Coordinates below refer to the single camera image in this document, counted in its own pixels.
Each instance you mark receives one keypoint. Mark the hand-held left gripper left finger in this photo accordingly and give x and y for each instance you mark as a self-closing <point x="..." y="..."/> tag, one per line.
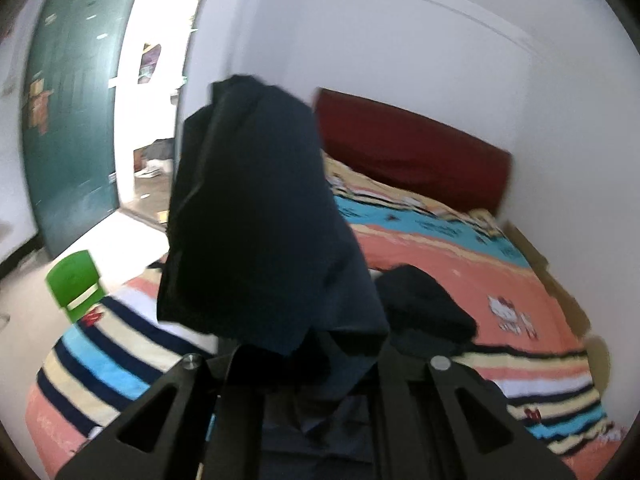
<point x="227" y="410"/>

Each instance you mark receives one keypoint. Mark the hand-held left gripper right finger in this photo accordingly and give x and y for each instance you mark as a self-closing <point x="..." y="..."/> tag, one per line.
<point x="400" y="410"/>

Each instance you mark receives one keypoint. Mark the dark navy garment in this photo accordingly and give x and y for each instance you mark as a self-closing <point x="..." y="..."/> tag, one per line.
<point x="250" y="210"/>

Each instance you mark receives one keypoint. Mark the black garment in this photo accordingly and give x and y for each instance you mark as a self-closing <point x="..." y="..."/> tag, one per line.
<point x="425" y="310"/>

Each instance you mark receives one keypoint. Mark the striped printed blanket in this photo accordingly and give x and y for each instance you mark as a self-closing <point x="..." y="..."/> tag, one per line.
<point x="450" y="260"/>

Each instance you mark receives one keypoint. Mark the green plastic chair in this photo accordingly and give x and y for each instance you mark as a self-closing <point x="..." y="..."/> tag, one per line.
<point x="75" y="285"/>

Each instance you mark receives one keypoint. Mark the dark red headboard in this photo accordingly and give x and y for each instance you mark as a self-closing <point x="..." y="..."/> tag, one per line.
<point x="415" y="155"/>

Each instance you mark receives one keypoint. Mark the blurry floor clutter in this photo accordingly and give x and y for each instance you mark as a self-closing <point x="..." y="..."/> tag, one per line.
<point x="152" y="160"/>

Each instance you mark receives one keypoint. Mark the green door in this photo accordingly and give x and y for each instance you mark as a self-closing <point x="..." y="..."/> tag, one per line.
<point x="75" y="135"/>

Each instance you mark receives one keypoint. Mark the red door decoration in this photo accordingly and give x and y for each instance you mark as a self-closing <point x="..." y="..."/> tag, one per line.
<point x="40" y="105"/>

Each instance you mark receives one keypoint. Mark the wall poster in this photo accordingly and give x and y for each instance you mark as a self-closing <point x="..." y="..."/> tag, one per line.
<point x="150" y="62"/>

